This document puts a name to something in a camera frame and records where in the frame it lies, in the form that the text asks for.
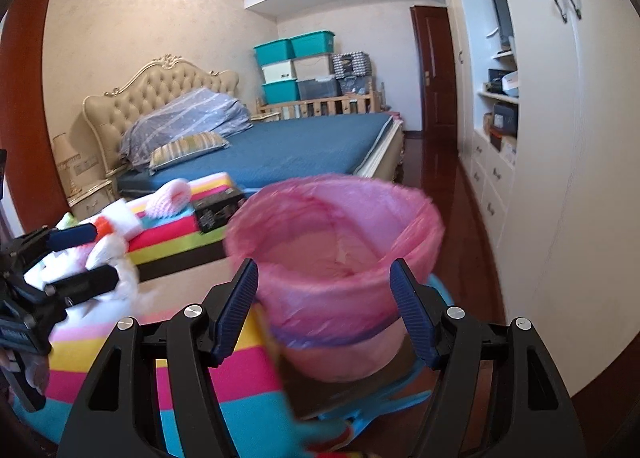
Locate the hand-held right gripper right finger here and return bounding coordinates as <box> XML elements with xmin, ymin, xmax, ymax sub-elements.
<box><xmin>389</xmin><ymin>258</ymin><xmax>587</xmax><ymax>458</ymax></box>

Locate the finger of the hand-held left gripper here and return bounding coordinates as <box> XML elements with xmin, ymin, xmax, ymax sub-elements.
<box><xmin>42</xmin><ymin>264</ymin><xmax>121</xmax><ymax>308</ymax></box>
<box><xmin>10</xmin><ymin>222</ymin><xmax>99</xmax><ymax>259</ymax></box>

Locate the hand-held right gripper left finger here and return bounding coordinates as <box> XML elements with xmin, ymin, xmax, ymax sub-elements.
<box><xmin>56</xmin><ymin>258</ymin><xmax>261</xmax><ymax>458</ymax></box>

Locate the pink bagged waste bin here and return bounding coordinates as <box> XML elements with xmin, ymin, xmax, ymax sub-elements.
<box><xmin>225</xmin><ymin>174</ymin><xmax>446</xmax><ymax>381</ymax></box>

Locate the black printed carton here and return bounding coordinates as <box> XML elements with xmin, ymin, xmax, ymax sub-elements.
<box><xmin>192</xmin><ymin>188</ymin><xmax>247</xmax><ymax>234</ymax></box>

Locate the cream nightstand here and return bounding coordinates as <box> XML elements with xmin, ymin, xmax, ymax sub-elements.
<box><xmin>67</xmin><ymin>178</ymin><xmax>128</xmax><ymax>222</ymax></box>

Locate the beige fringed table lamp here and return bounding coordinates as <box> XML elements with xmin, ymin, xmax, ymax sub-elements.
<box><xmin>52</xmin><ymin>133</ymin><xmax>84</xmax><ymax>197</ymax></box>

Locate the rainbow striped tablecloth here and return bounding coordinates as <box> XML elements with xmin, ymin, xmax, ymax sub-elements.
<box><xmin>12</xmin><ymin>172</ymin><xmax>351</xmax><ymax>458</ymax></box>

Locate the pink foam fruit net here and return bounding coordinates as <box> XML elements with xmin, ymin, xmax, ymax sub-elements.
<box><xmin>149</xmin><ymin>179</ymin><xmax>192</xmax><ymax>220</ymax></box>

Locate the light blue plastic stool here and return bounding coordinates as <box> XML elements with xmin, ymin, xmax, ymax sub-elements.
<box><xmin>317</xmin><ymin>274</ymin><xmax>453</xmax><ymax>426</ymax></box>

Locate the striped cushion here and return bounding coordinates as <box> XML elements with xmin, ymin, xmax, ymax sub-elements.
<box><xmin>149</xmin><ymin>132</ymin><xmax>230</xmax><ymax>175</ymax></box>

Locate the grey-blue dotted pillow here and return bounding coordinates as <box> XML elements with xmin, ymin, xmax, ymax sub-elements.
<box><xmin>120</xmin><ymin>90</ymin><xmax>254</xmax><ymax>170</ymax></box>

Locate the blue bed sheet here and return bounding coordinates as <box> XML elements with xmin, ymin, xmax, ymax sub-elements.
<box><xmin>116</xmin><ymin>113</ymin><xmax>396</xmax><ymax>199</ymax></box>

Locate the cream bed with tufted headboard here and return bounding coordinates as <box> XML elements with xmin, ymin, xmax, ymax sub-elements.
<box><xmin>82</xmin><ymin>54</ymin><xmax>406</xmax><ymax>199</ymax></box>

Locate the brown cardboard box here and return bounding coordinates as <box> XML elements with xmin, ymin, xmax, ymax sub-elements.
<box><xmin>490</xmin><ymin>130</ymin><xmax>517</xmax><ymax>153</ymax></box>

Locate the black safe box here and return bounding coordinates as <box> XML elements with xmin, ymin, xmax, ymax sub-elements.
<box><xmin>492</xmin><ymin>102</ymin><xmax>519</xmax><ymax>132</ymax></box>

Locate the white built-in wardrobe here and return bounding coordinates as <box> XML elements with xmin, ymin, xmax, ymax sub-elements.
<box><xmin>439</xmin><ymin>0</ymin><xmax>640</xmax><ymax>391</ymax></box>

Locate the grey clear storage box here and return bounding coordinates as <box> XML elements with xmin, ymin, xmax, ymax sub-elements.
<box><xmin>296</xmin><ymin>76</ymin><xmax>341</xmax><ymax>101</ymax></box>

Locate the dark red wooden door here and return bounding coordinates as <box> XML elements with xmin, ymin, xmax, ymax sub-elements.
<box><xmin>410</xmin><ymin>5</ymin><xmax>459</xmax><ymax>141</ymax></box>

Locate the checkered fabric storage bag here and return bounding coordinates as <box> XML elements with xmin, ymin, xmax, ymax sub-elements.
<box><xmin>332</xmin><ymin>53</ymin><xmax>374</xmax><ymax>77</ymax></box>

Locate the clear storage box white lid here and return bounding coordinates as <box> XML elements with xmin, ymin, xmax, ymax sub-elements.
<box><xmin>293</xmin><ymin>54</ymin><xmax>335</xmax><ymax>80</ymax></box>

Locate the teal lidded storage box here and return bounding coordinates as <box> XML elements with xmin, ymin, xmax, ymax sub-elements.
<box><xmin>253</xmin><ymin>39</ymin><xmax>295</xmax><ymax>67</ymax></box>
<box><xmin>290</xmin><ymin>30</ymin><xmax>335</xmax><ymax>59</ymax></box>

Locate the black television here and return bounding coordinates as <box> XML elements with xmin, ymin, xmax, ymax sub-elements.
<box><xmin>488</xmin><ymin>0</ymin><xmax>515</xmax><ymax>47</ymax></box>

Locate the reddish wooden door frame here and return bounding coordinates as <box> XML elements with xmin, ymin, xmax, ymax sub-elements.
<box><xmin>0</xmin><ymin>0</ymin><xmax>71</xmax><ymax>235</ymax></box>

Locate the wooden crib rail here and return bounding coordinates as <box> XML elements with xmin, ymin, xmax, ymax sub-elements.
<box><xmin>256</xmin><ymin>83</ymin><xmax>384</xmax><ymax>122</ymax></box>

